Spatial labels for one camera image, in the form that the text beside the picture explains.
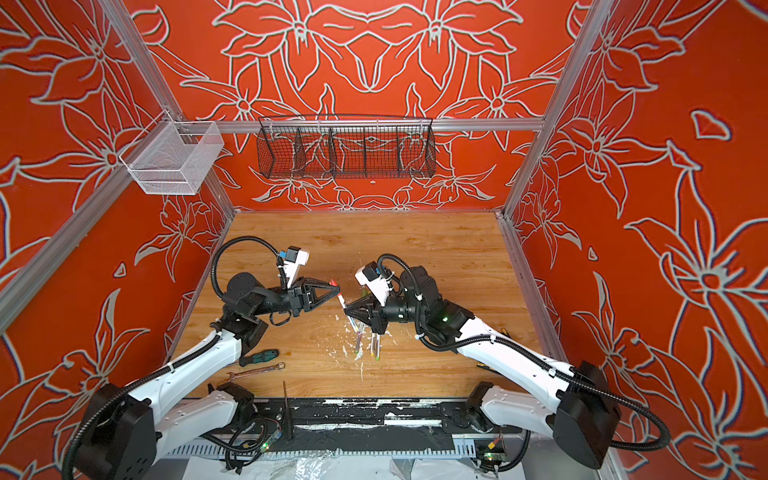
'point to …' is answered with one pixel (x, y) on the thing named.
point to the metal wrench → (256, 371)
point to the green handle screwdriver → (259, 357)
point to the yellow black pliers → (482, 365)
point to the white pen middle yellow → (373, 344)
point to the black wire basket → (346, 147)
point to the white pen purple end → (343, 302)
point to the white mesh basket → (172, 157)
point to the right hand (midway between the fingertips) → (344, 310)
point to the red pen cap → (333, 283)
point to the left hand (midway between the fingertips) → (337, 295)
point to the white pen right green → (377, 346)
